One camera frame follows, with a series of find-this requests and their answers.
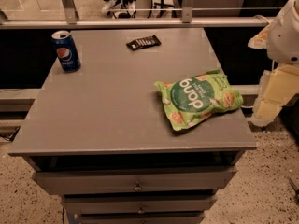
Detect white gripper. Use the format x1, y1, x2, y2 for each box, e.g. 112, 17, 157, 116
248, 0, 299, 127

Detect green rice chip bag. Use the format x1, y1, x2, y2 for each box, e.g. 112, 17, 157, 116
154, 70, 243, 132

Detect middle grey drawer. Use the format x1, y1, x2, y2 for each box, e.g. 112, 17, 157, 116
62, 194, 217, 215

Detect bottom grey drawer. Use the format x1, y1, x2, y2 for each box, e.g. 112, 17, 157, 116
78, 213, 205, 224

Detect black snack bar wrapper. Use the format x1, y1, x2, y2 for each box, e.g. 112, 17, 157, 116
126, 35, 161, 51

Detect grey drawer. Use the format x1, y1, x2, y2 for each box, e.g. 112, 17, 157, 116
62, 194, 217, 215
78, 213, 205, 224
33, 166, 237, 195

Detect person's white shoes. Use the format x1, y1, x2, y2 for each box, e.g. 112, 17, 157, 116
101, 0, 136, 16

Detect top grey drawer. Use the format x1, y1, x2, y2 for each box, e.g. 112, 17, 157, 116
33, 166, 237, 195

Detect metal railing frame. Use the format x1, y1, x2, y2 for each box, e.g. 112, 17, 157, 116
0, 0, 287, 29

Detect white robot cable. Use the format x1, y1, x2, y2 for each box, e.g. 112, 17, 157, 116
253, 14, 271, 25

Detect grey drawer cabinet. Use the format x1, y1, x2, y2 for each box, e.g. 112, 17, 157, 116
7, 27, 258, 224

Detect blue pepsi can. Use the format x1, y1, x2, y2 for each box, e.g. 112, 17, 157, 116
51, 30, 81, 72

